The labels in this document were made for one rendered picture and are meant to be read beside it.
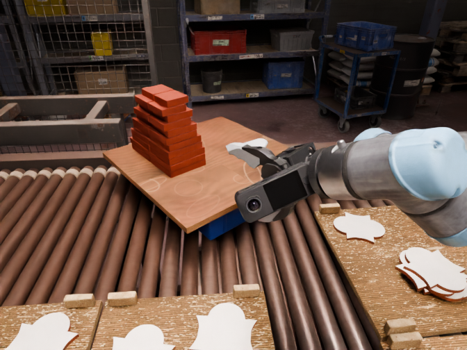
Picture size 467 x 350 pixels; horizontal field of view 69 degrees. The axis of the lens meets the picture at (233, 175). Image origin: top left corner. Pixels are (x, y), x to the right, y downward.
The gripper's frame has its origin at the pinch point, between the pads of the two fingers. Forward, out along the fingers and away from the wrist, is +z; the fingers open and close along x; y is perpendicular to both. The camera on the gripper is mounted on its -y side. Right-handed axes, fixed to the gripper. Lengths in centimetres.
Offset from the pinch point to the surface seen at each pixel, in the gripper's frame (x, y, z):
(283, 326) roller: -31.9, -1.4, 4.2
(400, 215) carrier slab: -35, 51, 6
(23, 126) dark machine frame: 39, -15, 106
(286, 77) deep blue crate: 18, 319, 283
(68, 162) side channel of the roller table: 18, -9, 89
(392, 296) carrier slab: -38.4, 21.0, -6.2
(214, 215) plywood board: -9.1, 3.6, 21.8
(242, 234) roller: -20.1, 12.1, 27.8
